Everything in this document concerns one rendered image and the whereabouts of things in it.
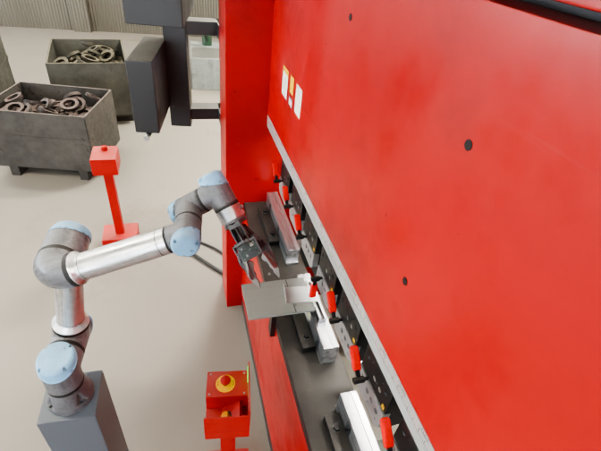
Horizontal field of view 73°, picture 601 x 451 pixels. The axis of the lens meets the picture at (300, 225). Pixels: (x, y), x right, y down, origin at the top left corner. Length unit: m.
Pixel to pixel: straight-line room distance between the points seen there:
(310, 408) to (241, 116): 1.36
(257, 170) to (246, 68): 0.55
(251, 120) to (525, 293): 1.70
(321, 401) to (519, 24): 1.26
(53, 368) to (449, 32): 1.42
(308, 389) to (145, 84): 1.56
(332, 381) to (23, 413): 1.74
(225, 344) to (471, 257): 2.19
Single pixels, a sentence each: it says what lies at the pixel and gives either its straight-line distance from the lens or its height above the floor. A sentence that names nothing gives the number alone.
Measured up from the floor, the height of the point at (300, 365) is 0.87.
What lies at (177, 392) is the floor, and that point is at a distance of 2.58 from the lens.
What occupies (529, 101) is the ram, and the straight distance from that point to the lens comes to 0.62.
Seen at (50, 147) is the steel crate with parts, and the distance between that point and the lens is 4.34.
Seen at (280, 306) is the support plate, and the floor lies 1.00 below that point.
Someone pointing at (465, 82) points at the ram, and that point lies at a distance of 0.72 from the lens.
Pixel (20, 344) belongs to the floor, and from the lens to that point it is 3.04.
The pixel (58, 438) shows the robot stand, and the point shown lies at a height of 0.67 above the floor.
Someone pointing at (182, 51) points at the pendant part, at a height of 1.55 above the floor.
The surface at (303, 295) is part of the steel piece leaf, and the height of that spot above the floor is 1.00.
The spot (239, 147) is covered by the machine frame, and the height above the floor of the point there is 1.22.
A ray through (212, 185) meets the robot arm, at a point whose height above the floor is 1.58.
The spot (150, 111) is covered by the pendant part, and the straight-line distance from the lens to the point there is 2.23.
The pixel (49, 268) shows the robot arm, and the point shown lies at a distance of 1.26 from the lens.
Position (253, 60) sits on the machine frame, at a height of 1.66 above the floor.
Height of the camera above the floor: 2.20
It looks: 37 degrees down
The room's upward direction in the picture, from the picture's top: 8 degrees clockwise
